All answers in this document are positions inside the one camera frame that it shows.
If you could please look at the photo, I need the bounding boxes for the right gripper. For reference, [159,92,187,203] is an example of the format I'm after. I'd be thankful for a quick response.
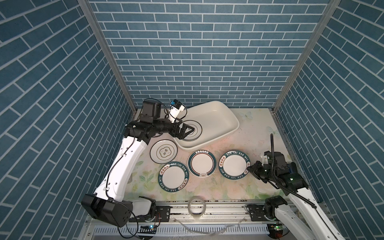
[246,159,277,182]

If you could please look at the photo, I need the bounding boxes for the white cloud-pattern plate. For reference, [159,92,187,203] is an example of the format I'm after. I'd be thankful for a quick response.
[150,140,178,164]
[181,120,203,142]

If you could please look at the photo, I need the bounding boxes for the green red rimmed plate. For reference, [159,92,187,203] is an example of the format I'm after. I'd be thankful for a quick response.
[188,150,217,178]

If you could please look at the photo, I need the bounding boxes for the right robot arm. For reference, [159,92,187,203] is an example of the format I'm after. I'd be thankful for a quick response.
[247,161,344,240]

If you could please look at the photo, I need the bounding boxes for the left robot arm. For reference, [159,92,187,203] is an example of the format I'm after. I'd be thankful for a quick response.
[81,98,194,228]

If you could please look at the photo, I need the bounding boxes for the white plastic bin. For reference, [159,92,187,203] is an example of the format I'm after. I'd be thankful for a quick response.
[175,101,240,152]

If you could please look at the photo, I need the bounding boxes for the floral table mat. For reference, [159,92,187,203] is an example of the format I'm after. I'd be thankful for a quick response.
[124,109,292,202]

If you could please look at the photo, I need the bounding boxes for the clear tape roll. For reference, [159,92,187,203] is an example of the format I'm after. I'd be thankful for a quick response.
[187,196,207,219]

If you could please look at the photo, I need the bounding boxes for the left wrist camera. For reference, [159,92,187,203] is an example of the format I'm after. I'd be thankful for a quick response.
[168,100,186,123]

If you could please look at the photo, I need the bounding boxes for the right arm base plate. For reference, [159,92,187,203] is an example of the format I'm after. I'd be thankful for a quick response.
[245,204,279,222]

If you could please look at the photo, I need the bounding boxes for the aluminium rail frame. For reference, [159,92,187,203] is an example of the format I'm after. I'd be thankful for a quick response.
[80,200,329,240]

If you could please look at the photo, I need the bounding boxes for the white cable tie strip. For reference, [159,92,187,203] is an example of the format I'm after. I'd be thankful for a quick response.
[173,218,246,236]

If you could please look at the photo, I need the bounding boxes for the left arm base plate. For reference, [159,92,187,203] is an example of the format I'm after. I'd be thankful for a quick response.
[129,206,171,223]

